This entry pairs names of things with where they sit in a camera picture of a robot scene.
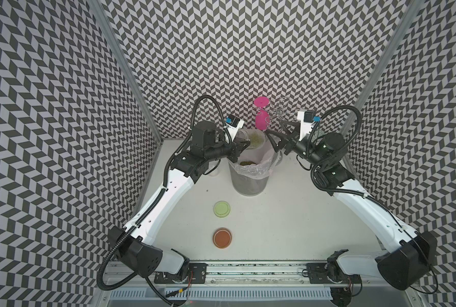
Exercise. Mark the grey mesh trash bin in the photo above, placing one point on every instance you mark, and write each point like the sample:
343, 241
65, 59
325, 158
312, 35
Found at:
246, 186

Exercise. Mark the glass jar with beans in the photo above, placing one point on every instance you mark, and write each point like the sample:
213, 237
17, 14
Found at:
256, 137

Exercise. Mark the green jar lid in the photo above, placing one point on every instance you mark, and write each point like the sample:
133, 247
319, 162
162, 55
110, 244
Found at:
222, 209

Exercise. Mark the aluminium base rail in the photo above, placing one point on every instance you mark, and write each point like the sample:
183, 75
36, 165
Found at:
231, 282

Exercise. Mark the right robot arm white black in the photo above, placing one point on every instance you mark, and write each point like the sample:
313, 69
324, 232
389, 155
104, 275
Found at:
408, 256

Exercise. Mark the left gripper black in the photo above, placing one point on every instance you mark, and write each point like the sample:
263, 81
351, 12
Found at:
235, 148

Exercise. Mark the pink plastic wine glass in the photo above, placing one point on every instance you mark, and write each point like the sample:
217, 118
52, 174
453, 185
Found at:
262, 118

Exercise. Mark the silver wire glass rack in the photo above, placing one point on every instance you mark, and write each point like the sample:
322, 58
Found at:
279, 110

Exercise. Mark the clear plastic bin liner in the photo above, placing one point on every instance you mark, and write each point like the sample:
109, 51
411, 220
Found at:
256, 164

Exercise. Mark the brown jar lid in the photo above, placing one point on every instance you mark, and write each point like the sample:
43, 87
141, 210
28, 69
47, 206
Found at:
222, 238

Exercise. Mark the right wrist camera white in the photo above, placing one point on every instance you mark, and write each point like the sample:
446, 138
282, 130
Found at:
309, 122

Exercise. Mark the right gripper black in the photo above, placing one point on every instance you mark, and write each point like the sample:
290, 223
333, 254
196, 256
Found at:
292, 139

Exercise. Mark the glass jar of mung beans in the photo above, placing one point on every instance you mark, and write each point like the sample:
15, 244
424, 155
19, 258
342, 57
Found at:
213, 169

